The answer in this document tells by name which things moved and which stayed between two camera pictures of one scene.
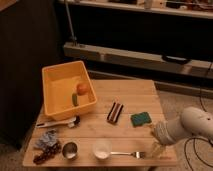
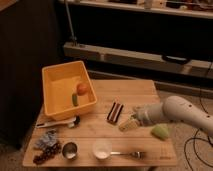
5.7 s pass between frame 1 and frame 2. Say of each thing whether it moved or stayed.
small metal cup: stayed
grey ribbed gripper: moved
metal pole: stayed
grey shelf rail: stayed
